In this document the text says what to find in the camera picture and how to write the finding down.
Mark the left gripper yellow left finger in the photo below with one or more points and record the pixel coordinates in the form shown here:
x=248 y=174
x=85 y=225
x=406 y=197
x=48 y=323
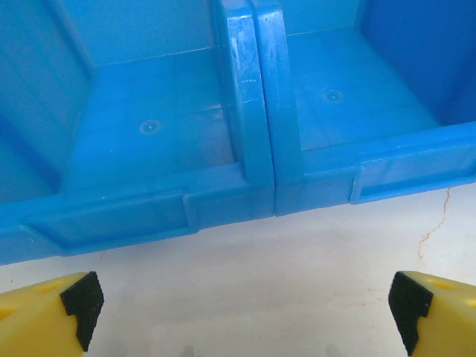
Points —
x=37 y=320

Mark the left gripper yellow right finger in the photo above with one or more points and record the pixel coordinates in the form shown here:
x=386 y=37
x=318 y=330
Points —
x=446 y=320

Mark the blue plastic storage bin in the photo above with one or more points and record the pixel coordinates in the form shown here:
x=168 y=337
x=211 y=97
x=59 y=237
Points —
x=353 y=111
x=148 y=148

